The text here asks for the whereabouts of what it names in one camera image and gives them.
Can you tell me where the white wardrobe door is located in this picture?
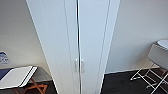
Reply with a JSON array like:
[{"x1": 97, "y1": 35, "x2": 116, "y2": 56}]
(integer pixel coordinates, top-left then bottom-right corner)
[
  {"x1": 78, "y1": 0, "x2": 121, "y2": 94},
  {"x1": 25, "y1": 0, "x2": 81, "y2": 94}
]

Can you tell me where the white door handle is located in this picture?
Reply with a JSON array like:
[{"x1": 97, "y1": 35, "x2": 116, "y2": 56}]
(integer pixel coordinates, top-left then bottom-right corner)
[
  {"x1": 79, "y1": 58, "x2": 86, "y2": 73},
  {"x1": 74, "y1": 58, "x2": 80, "y2": 73}
]

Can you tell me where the flat white board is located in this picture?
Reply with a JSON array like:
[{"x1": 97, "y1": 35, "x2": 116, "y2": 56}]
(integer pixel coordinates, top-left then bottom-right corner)
[{"x1": 0, "y1": 65, "x2": 39, "y2": 90}]

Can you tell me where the white metal drying rack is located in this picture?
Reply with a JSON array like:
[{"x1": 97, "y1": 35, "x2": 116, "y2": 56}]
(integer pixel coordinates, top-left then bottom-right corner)
[{"x1": 129, "y1": 61, "x2": 168, "y2": 94}]

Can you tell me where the round white table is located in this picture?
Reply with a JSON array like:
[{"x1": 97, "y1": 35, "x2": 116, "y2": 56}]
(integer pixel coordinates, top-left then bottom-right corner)
[{"x1": 156, "y1": 39, "x2": 168, "y2": 50}]

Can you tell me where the blue plastic object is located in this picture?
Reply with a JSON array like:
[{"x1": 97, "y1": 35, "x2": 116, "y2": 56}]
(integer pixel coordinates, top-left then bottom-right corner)
[{"x1": 0, "y1": 68, "x2": 14, "y2": 81}]

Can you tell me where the orange folding frame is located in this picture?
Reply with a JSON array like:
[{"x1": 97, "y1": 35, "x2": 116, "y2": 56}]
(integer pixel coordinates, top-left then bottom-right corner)
[{"x1": 13, "y1": 77, "x2": 49, "y2": 94}]

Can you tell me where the white wall sign blue print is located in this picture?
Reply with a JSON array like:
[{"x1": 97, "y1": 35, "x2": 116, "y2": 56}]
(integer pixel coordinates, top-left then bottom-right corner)
[{"x1": 0, "y1": 50, "x2": 11, "y2": 65}]

